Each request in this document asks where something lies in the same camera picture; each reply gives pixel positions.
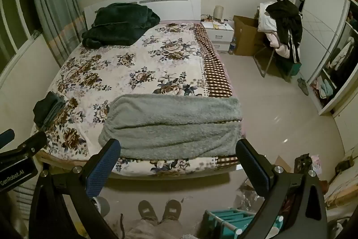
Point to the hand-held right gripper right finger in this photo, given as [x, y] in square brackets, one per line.
[251, 169]

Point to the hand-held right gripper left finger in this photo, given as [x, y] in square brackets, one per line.
[103, 166]

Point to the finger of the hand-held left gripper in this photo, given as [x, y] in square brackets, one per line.
[7, 137]
[30, 143]

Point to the grey fleece blanket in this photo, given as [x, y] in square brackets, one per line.
[167, 121]

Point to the clear plastic bag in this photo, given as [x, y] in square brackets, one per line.
[249, 197]

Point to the grey-blue folded garment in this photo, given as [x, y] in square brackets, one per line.
[54, 115]

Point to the dark folded garment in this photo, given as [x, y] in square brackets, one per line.
[44, 107]

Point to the grey tape roll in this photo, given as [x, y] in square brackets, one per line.
[103, 206]

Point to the teal rack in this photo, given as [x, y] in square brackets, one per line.
[229, 220]

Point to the person's left shoe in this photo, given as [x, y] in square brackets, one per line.
[148, 211]

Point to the person's shoe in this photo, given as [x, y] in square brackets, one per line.
[171, 210]
[148, 211]

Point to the person's right shoe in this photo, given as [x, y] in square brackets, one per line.
[171, 210]

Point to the person's legs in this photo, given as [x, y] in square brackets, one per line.
[156, 230]

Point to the grey slippers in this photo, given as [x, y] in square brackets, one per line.
[303, 86]

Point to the floral bed blanket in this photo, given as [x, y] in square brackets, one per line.
[125, 65]

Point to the metal folding chair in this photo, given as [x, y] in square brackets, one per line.
[264, 61]

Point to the blue bottle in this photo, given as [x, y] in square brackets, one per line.
[232, 48]

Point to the pink clothes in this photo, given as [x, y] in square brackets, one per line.
[275, 44]

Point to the cardboard box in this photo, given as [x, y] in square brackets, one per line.
[246, 37]

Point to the white nightstand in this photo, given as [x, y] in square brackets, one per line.
[221, 37]

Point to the dark green blanket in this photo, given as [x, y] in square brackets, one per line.
[120, 26]

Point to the white cloth bundle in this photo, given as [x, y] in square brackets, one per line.
[264, 17]

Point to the beige jar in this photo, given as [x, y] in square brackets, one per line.
[218, 13]

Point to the white wardrobe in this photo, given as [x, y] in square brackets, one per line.
[321, 17]

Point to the white bed headboard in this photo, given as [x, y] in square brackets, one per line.
[173, 8]

